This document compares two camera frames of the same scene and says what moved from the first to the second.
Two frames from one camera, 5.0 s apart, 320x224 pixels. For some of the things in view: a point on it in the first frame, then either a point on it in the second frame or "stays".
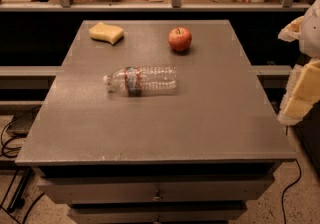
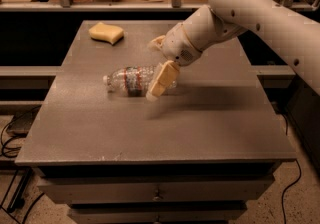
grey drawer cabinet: x=194 y=154 stays
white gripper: x=312 y=36 → x=176 y=45
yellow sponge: x=101 y=32 stays
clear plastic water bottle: x=137 y=80 stays
